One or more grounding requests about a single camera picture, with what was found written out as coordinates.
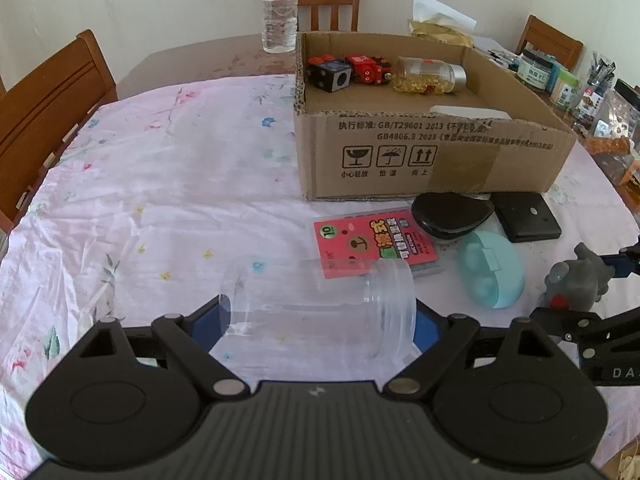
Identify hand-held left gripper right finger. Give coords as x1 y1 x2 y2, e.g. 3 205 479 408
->
381 300 572 402

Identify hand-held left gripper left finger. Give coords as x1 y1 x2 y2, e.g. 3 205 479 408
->
51 295 251 402

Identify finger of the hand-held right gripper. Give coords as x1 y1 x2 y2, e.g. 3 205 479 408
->
597 244 640 279
528 306 622 345

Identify grey elephant toy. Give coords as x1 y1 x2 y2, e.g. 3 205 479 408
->
543 242 617 316

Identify clear plastic jar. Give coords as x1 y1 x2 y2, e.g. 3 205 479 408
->
219 258 418 361

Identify cardboard box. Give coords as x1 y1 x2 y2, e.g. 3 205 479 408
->
292 31 578 202

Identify white translucent plastic box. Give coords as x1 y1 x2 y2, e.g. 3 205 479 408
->
429 104 512 122

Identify pill bottle with silver cap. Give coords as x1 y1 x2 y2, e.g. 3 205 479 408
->
391 56 467 95

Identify red toy train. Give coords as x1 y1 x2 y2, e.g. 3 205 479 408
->
344 52 394 86

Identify black cube toy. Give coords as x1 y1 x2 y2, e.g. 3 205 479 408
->
305 54 354 94

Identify teal round case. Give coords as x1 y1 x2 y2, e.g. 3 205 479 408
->
455 229 526 310

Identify pink card box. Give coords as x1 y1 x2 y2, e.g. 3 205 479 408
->
313 213 446 281

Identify flat black box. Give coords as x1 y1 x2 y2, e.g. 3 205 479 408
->
489 190 562 244

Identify black glasses case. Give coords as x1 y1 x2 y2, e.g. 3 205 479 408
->
410 191 495 242

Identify large clear jar black lid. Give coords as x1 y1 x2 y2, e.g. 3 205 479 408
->
582 79 640 182

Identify floral pink tablecloth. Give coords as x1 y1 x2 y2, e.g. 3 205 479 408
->
0 74 640 476

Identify pen holder with pens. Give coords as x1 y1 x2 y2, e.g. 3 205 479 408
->
574 52 619 132

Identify small jar with green lid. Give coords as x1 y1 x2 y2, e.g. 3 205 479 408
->
549 67 582 112

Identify glass jar with black lid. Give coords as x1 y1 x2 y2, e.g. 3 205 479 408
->
517 48 557 93

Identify wooden chair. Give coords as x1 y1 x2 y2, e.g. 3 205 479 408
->
0 29 119 234
514 14 584 69
296 0 362 32

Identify stack of papers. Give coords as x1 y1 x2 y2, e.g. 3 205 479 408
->
486 47 522 70

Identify yellow tissue pack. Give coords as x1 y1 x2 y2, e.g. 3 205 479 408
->
407 0 479 49

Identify clear water bottle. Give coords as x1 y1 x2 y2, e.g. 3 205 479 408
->
260 0 300 54

